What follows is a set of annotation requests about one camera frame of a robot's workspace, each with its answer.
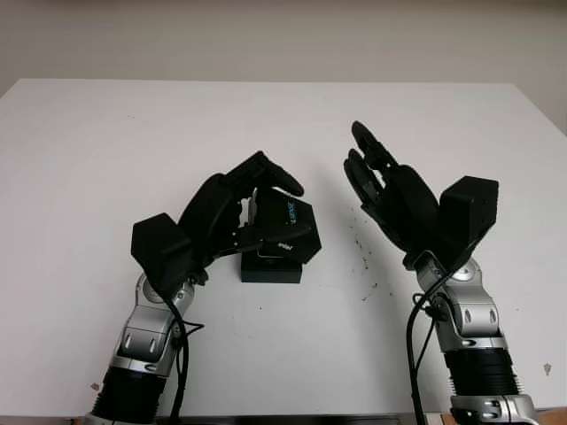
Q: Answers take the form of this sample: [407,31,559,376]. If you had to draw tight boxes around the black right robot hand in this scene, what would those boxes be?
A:
[343,120,445,267]

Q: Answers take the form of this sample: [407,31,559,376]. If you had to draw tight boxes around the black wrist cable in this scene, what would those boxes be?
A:
[166,297,206,425]
[407,265,449,425]

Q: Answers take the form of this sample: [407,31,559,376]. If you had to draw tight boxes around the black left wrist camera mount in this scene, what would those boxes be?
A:
[131,212,209,298]

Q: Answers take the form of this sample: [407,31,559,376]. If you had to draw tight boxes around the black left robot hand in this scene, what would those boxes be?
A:
[178,150,314,284]

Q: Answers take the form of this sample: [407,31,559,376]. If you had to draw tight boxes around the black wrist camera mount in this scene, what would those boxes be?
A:
[438,175,501,272]
[131,212,209,298]

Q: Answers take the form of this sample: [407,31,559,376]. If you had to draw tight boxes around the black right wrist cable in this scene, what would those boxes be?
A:
[407,265,449,425]

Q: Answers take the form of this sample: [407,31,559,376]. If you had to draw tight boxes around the black camera box base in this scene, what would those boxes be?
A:
[240,252,305,285]

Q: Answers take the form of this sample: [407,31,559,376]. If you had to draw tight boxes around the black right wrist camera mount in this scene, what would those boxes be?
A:
[438,175,501,272]

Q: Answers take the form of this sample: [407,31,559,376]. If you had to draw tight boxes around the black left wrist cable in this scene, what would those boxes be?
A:
[166,297,206,425]

